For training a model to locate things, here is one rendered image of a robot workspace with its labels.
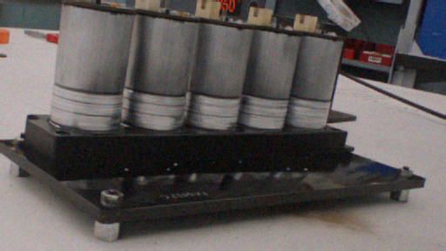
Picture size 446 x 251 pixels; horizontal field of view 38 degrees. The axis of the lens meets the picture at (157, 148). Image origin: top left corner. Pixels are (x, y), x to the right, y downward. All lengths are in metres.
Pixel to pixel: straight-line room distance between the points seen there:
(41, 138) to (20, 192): 0.02
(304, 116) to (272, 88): 0.03
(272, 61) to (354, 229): 0.07
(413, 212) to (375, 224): 0.03
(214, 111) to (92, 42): 0.06
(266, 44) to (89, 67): 0.08
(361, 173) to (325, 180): 0.03
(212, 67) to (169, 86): 0.02
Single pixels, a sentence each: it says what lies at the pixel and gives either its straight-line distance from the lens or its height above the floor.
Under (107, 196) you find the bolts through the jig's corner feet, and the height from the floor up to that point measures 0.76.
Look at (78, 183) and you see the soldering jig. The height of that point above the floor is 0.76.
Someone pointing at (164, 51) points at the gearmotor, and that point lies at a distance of 0.22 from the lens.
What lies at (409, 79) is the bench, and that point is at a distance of 2.25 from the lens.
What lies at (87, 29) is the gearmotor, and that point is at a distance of 0.21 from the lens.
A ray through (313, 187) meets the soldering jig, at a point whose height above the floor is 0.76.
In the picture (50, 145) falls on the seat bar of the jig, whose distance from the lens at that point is 0.20.
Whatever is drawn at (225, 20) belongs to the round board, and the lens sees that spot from 0.24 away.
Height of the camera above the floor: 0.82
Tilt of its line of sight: 14 degrees down
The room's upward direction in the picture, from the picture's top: 9 degrees clockwise
